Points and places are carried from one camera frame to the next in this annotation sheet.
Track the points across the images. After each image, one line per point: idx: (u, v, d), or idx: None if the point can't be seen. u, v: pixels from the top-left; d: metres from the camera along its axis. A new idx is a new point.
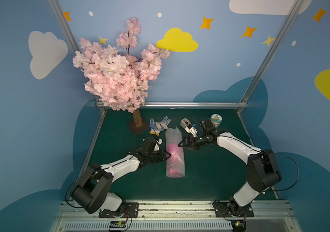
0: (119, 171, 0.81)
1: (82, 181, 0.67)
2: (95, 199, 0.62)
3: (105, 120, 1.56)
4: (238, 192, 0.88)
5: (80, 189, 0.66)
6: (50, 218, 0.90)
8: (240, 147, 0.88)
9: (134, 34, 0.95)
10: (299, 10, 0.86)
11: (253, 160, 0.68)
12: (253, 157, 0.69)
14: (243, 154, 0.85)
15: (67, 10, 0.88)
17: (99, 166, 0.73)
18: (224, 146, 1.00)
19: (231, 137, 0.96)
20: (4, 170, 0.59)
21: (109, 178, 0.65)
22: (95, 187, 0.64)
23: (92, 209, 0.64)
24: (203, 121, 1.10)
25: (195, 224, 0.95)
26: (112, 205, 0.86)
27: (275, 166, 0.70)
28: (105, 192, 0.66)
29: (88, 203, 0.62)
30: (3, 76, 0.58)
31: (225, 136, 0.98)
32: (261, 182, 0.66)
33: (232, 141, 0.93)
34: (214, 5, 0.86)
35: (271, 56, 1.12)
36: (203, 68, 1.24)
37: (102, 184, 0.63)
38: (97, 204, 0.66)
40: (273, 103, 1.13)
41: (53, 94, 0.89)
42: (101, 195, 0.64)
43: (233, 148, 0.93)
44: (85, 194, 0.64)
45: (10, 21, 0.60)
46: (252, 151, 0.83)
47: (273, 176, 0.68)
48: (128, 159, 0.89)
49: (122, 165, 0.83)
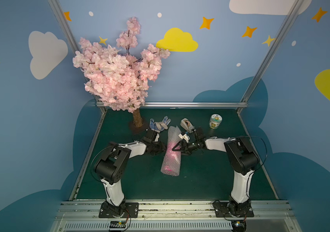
0: (132, 150, 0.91)
1: (102, 157, 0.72)
2: (118, 169, 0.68)
3: (105, 120, 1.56)
4: (233, 189, 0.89)
5: (102, 164, 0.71)
6: (50, 218, 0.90)
8: (220, 141, 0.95)
9: (134, 34, 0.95)
10: (299, 10, 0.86)
11: (228, 144, 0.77)
12: (228, 141, 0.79)
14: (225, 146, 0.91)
15: (67, 10, 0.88)
17: (116, 144, 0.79)
18: (212, 147, 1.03)
19: (215, 137, 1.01)
20: (4, 170, 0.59)
21: (128, 151, 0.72)
22: (117, 160, 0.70)
23: (114, 179, 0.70)
24: (195, 129, 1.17)
25: (195, 224, 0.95)
26: (118, 196, 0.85)
27: (250, 148, 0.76)
28: (125, 164, 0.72)
29: (111, 173, 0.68)
30: (2, 76, 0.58)
31: (210, 137, 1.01)
32: (238, 162, 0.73)
33: (215, 139, 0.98)
34: (214, 5, 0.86)
35: (271, 56, 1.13)
36: (203, 68, 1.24)
37: (124, 157, 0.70)
38: (119, 175, 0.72)
40: (274, 103, 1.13)
41: (53, 94, 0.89)
42: (122, 166, 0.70)
43: (220, 146, 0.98)
44: (108, 167, 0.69)
45: (9, 21, 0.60)
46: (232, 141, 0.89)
47: (248, 157, 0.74)
48: (138, 142, 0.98)
49: (134, 144, 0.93)
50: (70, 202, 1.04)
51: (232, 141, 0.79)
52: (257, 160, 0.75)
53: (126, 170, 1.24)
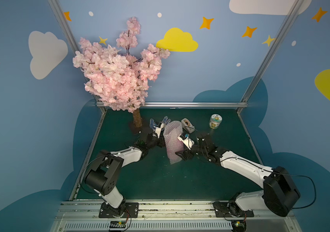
0: (127, 157, 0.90)
1: (94, 166, 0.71)
2: (109, 181, 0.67)
3: (105, 120, 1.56)
4: (241, 197, 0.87)
5: (92, 174, 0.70)
6: (50, 218, 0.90)
8: (249, 169, 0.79)
9: (134, 34, 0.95)
10: (299, 10, 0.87)
11: (270, 184, 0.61)
12: (267, 180, 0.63)
14: (256, 177, 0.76)
15: (67, 10, 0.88)
17: (108, 152, 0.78)
18: (229, 167, 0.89)
19: (235, 157, 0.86)
20: (5, 169, 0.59)
21: (120, 160, 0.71)
22: (108, 169, 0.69)
23: (106, 191, 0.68)
24: (203, 138, 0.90)
25: (195, 224, 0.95)
26: (116, 200, 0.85)
27: (290, 183, 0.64)
28: (117, 174, 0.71)
29: (103, 184, 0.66)
30: (2, 76, 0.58)
31: (229, 157, 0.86)
32: (282, 205, 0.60)
33: (240, 164, 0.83)
34: (214, 5, 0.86)
35: (271, 56, 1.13)
36: (203, 68, 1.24)
37: (115, 166, 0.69)
38: (111, 186, 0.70)
40: (274, 103, 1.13)
41: (53, 94, 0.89)
42: (114, 176, 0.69)
43: (244, 170, 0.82)
44: (98, 178, 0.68)
45: (10, 21, 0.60)
46: (264, 172, 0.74)
47: (290, 195, 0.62)
48: (132, 148, 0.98)
49: (128, 152, 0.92)
50: (70, 202, 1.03)
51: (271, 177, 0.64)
52: (298, 195, 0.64)
53: (126, 170, 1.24)
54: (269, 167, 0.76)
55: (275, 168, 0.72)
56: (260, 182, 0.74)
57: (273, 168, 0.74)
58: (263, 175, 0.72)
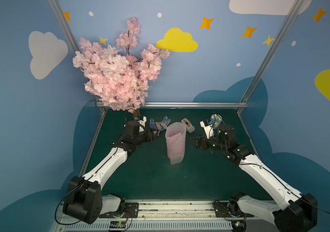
0: (106, 172, 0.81)
1: (70, 200, 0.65)
2: (88, 211, 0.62)
3: (105, 120, 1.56)
4: (245, 201, 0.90)
5: (73, 205, 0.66)
6: (50, 218, 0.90)
8: (273, 185, 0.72)
9: (134, 34, 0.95)
10: (299, 10, 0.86)
11: (294, 211, 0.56)
12: (292, 205, 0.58)
14: (278, 196, 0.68)
15: (67, 10, 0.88)
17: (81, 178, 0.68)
18: (248, 174, 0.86)
19: (260, 166, 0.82)
20: (5, 169, 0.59)
21: (93, 192, 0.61)
22: (85, 204, 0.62)
23: (92, 219, 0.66)
24: (227, 132, 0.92)
25: (195, 224, 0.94)
26: (112, 205, 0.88)
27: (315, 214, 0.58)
28: (97, 201, 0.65)
29: (84, 215, 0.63)
30: (3, 76, 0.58)
31: (252, 163, 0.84)
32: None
33: (262, 173, 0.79)
34: (214, 5, 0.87)
35: (271, 56, 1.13)
36: (203, 67, 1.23)
37: (91, 199, 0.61)
38: (96, 211, 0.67)
40: (274, 103, 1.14)
41: (53, 94, 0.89)
42: (95, 205, 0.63)
43: (266, 184, 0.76)
44: (79, 210, 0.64)
45: (10, 22, 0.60)
46: (291, 195, 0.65)
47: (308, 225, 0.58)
48: (112, 155, 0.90)
49: (108, 165, 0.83)
50: None
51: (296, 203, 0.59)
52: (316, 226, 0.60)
53: (126, 170, 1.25)
54: (299, 192, 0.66)
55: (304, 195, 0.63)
56: (280, 203, 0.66)
57: (302, 195, 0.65)
58: (288, 198, 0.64)
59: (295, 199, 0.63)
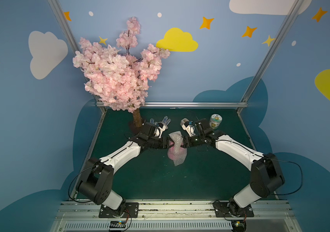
0: (120, 161, 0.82)
1: (83, 178, 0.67)
2: (98, 192, 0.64)
3: (105, 120, 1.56)
4: (239, 194, 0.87)
5: (84, 184, 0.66)
6: (50, 218, 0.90)
8: (242, 152, 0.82)
9: (134, 34, 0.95)
10: (299, 10, 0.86)
11: (257, 167, 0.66)
12: (256, 163, 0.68)
14: (246, 161, 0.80)
15: (67, 10, 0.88)
17: (98, 160, 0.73)
18: (223, 150, 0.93)
19: (231, 140, 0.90)
20: (5, 169, 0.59)
21: (110, 171, 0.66)
22: (98, 181, 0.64)
23: (98, 200, 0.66)
24: (200, 122, 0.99)
25: (195, 224, 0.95)
26: (114, 202, 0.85)
27: (277, 170, 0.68)
28: (109, 182, 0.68)
29: (93, 195, 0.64)
30: (3, 77, 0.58)
31: (224, 139, 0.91)
32: (264, 187, 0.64)
33: (232, 145, 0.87)
34: (214, 5, 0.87)
35: (271, 56, 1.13)
36: (203, 67, 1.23)
37: (105, 178, 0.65)
38: (104, 195, 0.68)
40: (274, 103, 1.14)
41: (53, 94, 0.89)
42: (105, 187, 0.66)
43: (236, 154, 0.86)
44: (90, 188, 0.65)
45: (10, 22, 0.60)
46: (255, 157, 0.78)
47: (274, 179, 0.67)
48: (128, 146, 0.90)
49: (122, 153, 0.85)
50: (70, 202, 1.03)
51: (261, 162, 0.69)
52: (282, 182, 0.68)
53: (126, 170, 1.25)
54: (261, 152, 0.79)
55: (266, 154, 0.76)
56: (249, 166, 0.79)
57: (263, 154, 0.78)
58: (254, 159, 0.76)
59: (259, 158, 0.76)
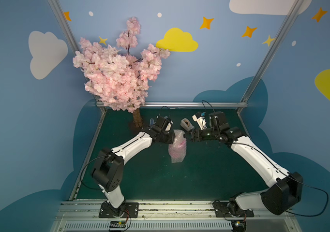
0: (131, 152, 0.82)
1: (97, 166, 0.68)
2: (110, 180, 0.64)
3: (105, 120, 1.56)
4: (242, 196, 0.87)
5: (98, 172, 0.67)
6: (50, 218, 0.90)
8: (263, 165, 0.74)
9: (134, 34, 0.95)
10: (299, 10, 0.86)
11: (281, 188, 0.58)
12: (281, 187, 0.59)
14: (267, 175, 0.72)
15: (67, 10, 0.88)
17: (110, 150, 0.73)
18: (239, 152, 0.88)
19: (252, 147, 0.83)
20: (5, 169, 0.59)
21: (120, 162, 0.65)
22: (110, 171, 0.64)
23: (110, 188, 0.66)
24: (216, 115, 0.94)
25: (195, 224, 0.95)
26: (117, 200, 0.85)
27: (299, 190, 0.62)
28: (120, 172, 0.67)
29: (105, 183, 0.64)
30: (3, 76, 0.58)
31: (245, 144, 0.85)
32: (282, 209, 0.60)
33: (252, 154, 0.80)
34: (214, 5, 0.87)
35: (271, 56, 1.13)
36: (203, 67, 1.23)
37: (115, 168, 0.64)
38: (115, 183, 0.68)
40: (274, 103, 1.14)
41: (53, 94, 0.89)
42: (116, 177, 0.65)
43: (256, 163, 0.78)
44: (103, 176, 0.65)
45: (10, 21, 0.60)
46: (279, 174, 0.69)
47: (292, 198, 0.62)
48: (139, 137, 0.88)
49: (134, 145, 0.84)
50: (70, 202, 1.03)
51: (283, 181, 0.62)
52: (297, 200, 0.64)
53: (126, 170, 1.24)
54: (287, 170, 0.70)
55: (291, 173, 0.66)
56: (269, 181, 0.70)
57: (290, 173, 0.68)
58: (276, 176, 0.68)
59: (283, 177, 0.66)
